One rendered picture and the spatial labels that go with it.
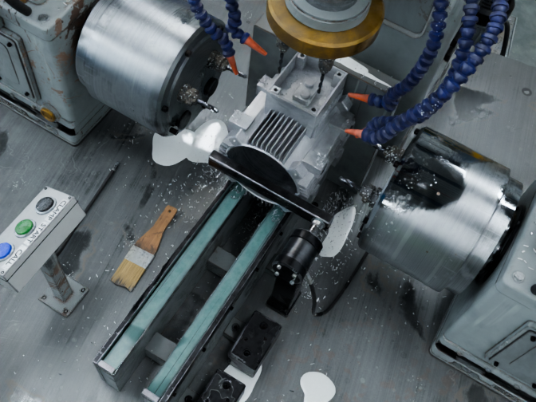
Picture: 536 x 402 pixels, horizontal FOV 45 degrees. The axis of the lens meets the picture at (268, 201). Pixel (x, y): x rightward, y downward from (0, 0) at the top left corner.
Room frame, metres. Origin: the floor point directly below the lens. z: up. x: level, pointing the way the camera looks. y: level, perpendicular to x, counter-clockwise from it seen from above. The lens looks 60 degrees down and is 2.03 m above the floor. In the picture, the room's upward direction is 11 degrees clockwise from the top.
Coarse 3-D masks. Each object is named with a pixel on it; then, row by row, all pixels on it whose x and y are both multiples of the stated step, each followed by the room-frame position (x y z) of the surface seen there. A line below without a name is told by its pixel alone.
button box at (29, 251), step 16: (48, 192) 0.49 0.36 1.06; (32, 208) 0.46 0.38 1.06; (64, 208) 0.46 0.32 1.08; (80, 208) 0.48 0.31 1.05; (16, 224) 0.43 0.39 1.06; (48, 224) 0.43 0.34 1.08; (64, 224) 0.44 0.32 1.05; (0, 240) 0.39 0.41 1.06; (16, 240) 0.40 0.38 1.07; (32, 240) 0.40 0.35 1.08; (48, 240) 0.41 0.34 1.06; (64, 240) 0.43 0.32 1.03; (16, 256) 0.37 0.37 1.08; (32, 256) 0.38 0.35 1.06; (48, 256) 0.39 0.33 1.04; (0, 272) 0.34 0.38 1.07; (16, 272) 0.35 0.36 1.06; (32, 272) 0.36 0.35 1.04; (16, 288) 0.33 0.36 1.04
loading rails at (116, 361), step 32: (224, 192) 0.64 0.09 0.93; (224, 224) 0.58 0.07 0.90; (288, 224) 0.62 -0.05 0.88; (192, 256) 0.49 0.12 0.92; (224, 256) 0.54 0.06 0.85; (256, 256) 0.52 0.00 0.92; (160, 288) 0.42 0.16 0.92; (192, 288) 0.47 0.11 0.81; (224, 288) 0.44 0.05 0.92; (128, 320) 0.35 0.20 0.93; (160, 320) 0.38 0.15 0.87; (224, 320) 0.39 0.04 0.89; (128, 352) 0.30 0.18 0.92; (160, 352) 0.33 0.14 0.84; (192, 352) 0.31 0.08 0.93; (160, 384) 0.25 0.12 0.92
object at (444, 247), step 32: (416, 128) 0.73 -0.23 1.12; (416, 160) 0.63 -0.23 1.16; (448, 160) 0.64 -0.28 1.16; (480, 160) 0.66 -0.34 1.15; (384, 192) 0.58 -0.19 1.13; (416, 192) 0.58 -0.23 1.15; (448, 192) 0.58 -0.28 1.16; (480, 192) 0.59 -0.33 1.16; (512, 192) 0.61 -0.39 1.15; (384, 224) 0.54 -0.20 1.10; (416, 224) 0.54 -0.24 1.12; (448, 224) 0.54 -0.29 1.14; (480, 224) 0.54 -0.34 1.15; (384, 256) 0.52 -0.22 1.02; (416, 256) 0.50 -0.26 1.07; (448, 256) 0.50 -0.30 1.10; (480, 256) 0.50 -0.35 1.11; (448, 288) 0.49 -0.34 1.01
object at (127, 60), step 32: (128, 0) 0.85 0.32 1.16; (160, 0) 0.87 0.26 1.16; (96, 32) 0.79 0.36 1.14; (128, 32) 0.79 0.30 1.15; (160, 32) 0.80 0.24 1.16; (192, 32) 0.81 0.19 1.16; (224, 32) 0.90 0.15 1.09; (96, 64) 0.75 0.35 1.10; (128, 64) 0.74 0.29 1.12; (160, 64) 0.74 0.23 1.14; (192, 64) 0.79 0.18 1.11; (224, 64) 0.83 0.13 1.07; (96, 96) 0.74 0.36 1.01; (128, 96) 0.71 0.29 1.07; (160, 96) 0.70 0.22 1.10; (192, 96) 0.74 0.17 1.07; (160, 128) 0.69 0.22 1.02
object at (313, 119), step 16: (288, 64) 0.80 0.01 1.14; (304, 64) 0.82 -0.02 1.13; (288, 80) 0.79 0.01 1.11; (304, 80) 0.78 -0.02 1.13; (336, 80) 0.79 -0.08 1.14; (272, 96) 0.72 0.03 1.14; (288, 96) 0.75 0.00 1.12; (304, 96) 0.74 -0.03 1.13; (320, 96) 0.76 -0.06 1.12; (336, 96) 0.77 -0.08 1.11; (272, 112) 0.72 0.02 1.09; (288, 112) 0.71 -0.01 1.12; (304, 112) 0.70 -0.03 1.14; (320, 112) 0.70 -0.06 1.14; (304, 128) 0.70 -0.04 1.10; (320, 128) 0.72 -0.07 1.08
